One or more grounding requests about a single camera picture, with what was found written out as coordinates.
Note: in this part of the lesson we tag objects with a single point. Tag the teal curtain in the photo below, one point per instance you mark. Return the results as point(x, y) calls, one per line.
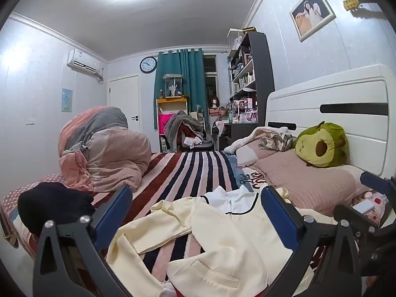
point(191, 77)

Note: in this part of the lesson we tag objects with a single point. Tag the pink ribbed pillow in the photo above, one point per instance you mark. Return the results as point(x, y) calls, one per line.
point(297, 179)

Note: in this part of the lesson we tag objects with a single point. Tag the pile of clothes on chair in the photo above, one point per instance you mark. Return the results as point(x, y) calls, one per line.
point(179, 125)

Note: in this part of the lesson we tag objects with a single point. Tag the yellow guitar headstock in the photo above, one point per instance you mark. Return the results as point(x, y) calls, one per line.
point(351, 3)

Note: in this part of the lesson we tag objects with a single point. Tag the small blue wall poster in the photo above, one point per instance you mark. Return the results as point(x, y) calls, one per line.
point(66, 100)

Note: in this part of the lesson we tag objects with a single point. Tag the black chair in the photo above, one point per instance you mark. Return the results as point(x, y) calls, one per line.
point(202, 147)

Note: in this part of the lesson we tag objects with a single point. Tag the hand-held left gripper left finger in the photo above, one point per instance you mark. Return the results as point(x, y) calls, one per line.
point(116, 210)

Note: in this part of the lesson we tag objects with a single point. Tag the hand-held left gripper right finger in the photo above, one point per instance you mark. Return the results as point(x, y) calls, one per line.
point(278, 213)

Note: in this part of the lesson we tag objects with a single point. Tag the yellow shelf rack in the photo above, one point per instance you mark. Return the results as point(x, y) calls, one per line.
point(171, 100)

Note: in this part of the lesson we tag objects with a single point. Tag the clutter of small bottles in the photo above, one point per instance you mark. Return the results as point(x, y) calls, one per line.
point(244, 109)

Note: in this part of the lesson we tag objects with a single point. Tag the pink and grey rolled duvet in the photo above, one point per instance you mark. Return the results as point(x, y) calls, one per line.
point(117, 151)

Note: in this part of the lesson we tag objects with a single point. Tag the bright pink box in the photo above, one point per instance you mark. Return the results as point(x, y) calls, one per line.
point(164, 125)

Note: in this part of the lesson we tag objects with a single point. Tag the framed photo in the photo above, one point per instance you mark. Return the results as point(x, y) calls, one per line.
point(312, 12)

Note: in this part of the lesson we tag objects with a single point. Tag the striped fleece blanket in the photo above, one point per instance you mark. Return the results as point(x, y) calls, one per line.
point(185, 173)

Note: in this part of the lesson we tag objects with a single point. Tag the wig on mannequin head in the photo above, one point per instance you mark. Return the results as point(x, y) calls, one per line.
point(214, 103)

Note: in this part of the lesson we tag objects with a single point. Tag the dark navy cloth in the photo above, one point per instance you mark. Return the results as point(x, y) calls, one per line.
point(52, 204)

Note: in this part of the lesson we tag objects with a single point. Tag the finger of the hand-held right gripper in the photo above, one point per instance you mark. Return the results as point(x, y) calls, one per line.
point(371, 238)
point(379, 181)

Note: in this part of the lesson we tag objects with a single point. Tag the white headboard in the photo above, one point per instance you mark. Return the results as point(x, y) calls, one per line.
point(309, 102)

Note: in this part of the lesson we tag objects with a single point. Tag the green avocado plush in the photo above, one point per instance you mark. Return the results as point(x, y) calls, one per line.
point(324, 145)

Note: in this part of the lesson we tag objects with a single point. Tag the white air conditioner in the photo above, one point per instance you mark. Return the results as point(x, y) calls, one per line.
point(81, 60)

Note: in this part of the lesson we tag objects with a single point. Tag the white light switch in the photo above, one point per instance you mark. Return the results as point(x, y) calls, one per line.
point(30, 122)

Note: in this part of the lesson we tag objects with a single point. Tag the window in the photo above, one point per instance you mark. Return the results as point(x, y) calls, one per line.
point(210, 80)

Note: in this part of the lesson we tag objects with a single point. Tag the white rectangular box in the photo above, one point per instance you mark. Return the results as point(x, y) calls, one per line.
point(364, 206)

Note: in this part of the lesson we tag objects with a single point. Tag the glass case with figure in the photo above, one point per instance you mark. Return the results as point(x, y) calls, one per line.
point(173, 85)

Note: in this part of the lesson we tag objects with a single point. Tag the white fleece blanket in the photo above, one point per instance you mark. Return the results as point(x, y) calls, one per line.
point(241, 144)

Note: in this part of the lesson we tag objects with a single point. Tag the black bookshelf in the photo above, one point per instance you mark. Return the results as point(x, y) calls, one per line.
point(264, 68)

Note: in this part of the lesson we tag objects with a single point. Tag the pink round ball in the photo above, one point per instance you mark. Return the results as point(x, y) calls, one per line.
point(370, 195)

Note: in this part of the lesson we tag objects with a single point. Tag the white shirt with black trim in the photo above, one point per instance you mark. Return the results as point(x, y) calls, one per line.
point(229, 201)

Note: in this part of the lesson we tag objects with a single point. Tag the round wall clock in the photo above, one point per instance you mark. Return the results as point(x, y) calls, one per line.
point(148, 65)

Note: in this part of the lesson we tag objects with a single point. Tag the cream jacket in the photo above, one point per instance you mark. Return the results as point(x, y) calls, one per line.
point(222, 241)

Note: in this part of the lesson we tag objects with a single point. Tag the black desk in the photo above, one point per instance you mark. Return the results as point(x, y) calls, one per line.
point(238, 130)

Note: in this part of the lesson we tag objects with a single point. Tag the white door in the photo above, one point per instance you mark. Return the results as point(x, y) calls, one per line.
point(123, 99)

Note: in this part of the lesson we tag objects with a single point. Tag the clear display box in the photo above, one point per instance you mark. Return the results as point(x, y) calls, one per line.
point(236, 38)

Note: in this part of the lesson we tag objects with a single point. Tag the pink polka dot cloth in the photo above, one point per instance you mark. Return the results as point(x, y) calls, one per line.
point(376, 215)

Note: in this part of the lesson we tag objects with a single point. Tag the brown patterned cloth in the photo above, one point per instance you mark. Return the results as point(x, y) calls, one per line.
point(275, 140)

